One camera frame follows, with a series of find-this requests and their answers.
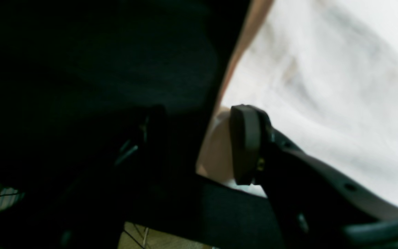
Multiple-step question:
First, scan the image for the black table cloth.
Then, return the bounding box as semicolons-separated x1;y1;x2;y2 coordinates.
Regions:
0;0;284;249

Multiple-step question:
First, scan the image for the light pink T-shirt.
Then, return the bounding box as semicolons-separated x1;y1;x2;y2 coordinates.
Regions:
196;0;398;206

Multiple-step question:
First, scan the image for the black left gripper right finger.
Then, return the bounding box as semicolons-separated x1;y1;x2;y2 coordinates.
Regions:
229;105;398;249

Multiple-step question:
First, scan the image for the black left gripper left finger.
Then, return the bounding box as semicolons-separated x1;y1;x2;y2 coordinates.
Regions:
60;105;167;249

